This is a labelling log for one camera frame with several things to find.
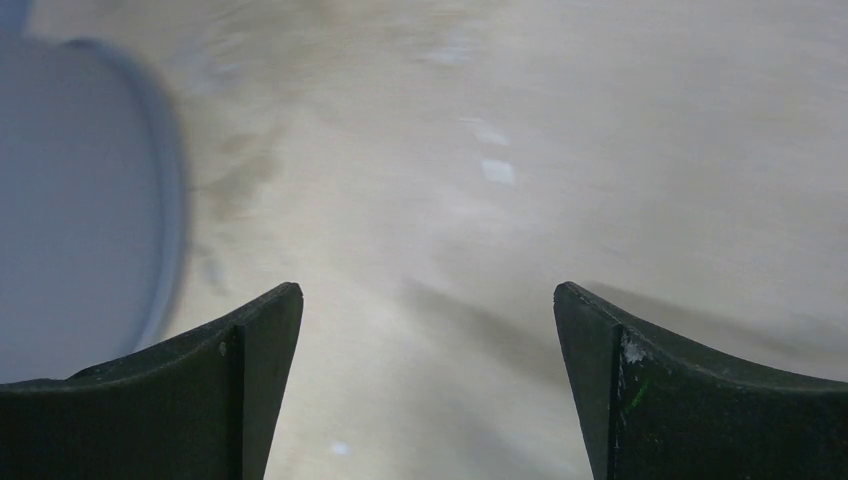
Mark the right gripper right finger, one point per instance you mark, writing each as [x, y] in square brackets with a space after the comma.
[653, 404]

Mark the large grey plastic bucket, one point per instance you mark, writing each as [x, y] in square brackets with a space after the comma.
[93, 207]

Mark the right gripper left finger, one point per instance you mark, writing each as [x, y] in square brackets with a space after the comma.
[201, 405]

